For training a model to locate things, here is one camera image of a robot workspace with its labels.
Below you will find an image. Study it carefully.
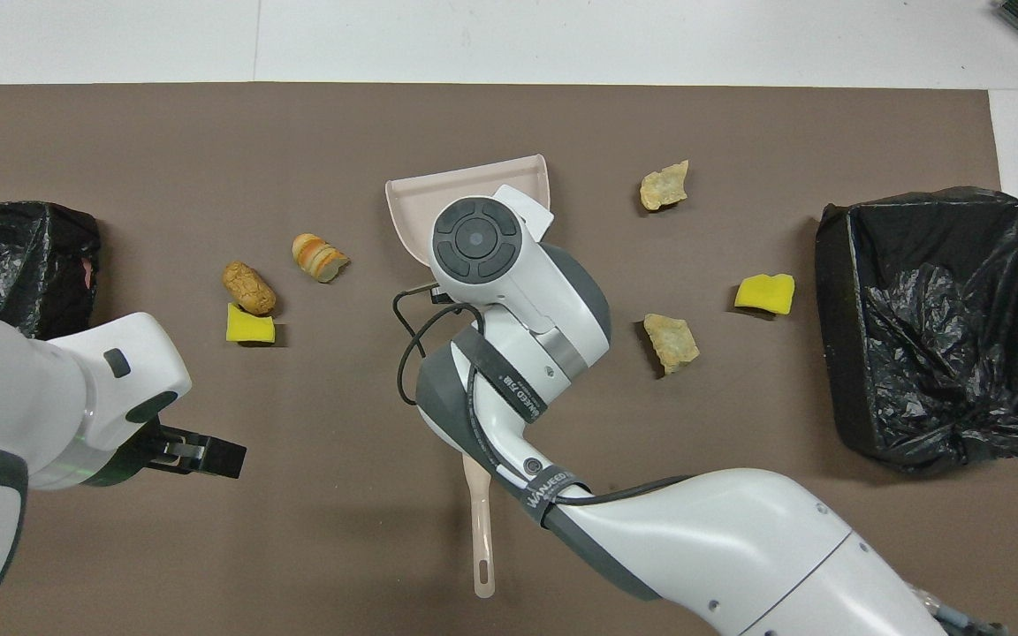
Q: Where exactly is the bin with black liner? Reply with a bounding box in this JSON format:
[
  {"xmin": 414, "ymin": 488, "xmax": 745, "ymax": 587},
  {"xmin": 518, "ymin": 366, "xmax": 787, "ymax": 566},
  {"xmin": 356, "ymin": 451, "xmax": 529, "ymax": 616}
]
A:
[
  {"xmin": 0, "ymin": 201, "xmax": 103, "ymax": 341},
  {"xmin": 814, "ymin": 185, "xmax": 1018, "ymax": 475}
]

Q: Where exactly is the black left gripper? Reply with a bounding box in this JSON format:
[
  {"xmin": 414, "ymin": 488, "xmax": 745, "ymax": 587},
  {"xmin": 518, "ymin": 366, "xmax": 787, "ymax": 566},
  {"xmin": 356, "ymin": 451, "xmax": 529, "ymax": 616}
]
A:
[{"xmin": 140, "ymin": 422, "xmax": 247, "ymax": 480}]

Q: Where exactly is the pale yellow sponge chunk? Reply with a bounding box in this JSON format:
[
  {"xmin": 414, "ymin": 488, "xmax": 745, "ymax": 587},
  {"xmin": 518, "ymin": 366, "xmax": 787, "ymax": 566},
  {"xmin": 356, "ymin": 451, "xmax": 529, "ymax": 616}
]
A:
[{"xmin": 639, "ymin": 159, "xmax": 690, "ymax": 212}]

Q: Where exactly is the brown table mat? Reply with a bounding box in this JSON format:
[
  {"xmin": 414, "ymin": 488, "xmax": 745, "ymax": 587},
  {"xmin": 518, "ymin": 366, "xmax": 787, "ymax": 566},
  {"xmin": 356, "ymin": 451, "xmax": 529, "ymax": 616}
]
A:
[{"xmin": 0, "ymin": 82, "xmax": 1018, "ymax": 636}]

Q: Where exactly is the orange brown bread piece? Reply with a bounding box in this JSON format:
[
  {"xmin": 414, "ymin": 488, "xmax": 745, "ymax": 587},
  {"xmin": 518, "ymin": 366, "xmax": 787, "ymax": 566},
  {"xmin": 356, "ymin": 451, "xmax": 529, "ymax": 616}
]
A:
[{"xmin": 222, "ymin": 261, "xmax": 277, "ymax": 316}]

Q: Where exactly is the striped bread piece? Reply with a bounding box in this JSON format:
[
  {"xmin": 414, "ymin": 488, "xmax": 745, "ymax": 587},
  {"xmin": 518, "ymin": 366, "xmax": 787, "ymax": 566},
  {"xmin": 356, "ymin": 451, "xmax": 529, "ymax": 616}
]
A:
[{"xmin": 292, "ymin": 232, "xmax": 352, "ymax": 284}]

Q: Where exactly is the beige hand brush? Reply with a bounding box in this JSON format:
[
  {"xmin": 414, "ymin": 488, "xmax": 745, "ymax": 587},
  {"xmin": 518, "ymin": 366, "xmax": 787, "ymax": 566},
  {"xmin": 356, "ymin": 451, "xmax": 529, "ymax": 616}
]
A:
[{"xmin": 460, "ymin": 455, "xmax": 497, "ymax": 600}]

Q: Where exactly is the beige sponge chunk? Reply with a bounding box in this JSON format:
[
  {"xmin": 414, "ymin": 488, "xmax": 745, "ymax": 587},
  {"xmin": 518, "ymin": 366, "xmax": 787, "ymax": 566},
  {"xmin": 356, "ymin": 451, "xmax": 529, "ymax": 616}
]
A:
[{"xmin": 642, "ymin": 313, "xmax": 702, "ymax": 375}]

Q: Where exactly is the yellow sponge piece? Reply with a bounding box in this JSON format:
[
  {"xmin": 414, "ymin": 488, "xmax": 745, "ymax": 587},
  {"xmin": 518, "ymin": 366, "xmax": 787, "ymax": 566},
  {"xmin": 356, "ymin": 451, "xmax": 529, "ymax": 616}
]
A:
[
  {"xmin": 733, "ymin": 273, "xmax": 797, "ymax": 316},
  {"xmin": 225, "ymin": 302, "xmax": 277, "ymax": 345}
]

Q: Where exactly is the beige plastic dustpan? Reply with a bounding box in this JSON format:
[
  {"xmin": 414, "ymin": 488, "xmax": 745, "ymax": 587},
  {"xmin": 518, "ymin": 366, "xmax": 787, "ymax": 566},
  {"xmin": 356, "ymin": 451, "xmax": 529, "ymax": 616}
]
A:
[{"xmin": 385, "ymin": 155, "xmax": 554, "ymax": 266}]

